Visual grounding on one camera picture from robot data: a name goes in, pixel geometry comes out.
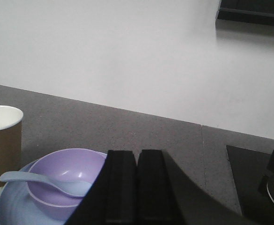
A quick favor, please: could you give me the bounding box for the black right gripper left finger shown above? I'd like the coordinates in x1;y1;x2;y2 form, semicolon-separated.
65;150;137;225

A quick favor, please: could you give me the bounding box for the brown paper cup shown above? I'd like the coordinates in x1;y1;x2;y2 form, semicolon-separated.
0;105;24;192

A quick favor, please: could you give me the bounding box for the light blue plastic plate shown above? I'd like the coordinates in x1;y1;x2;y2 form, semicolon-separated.
0;151;108;225

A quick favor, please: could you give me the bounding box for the black glass cooktop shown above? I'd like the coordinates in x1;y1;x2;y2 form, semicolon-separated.
226;145;274;225

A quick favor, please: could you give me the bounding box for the light blue plastic spoon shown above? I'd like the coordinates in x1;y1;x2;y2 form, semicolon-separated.
0;171;92;198

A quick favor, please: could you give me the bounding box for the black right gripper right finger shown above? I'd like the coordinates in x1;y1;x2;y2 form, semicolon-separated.
137;150;254;225

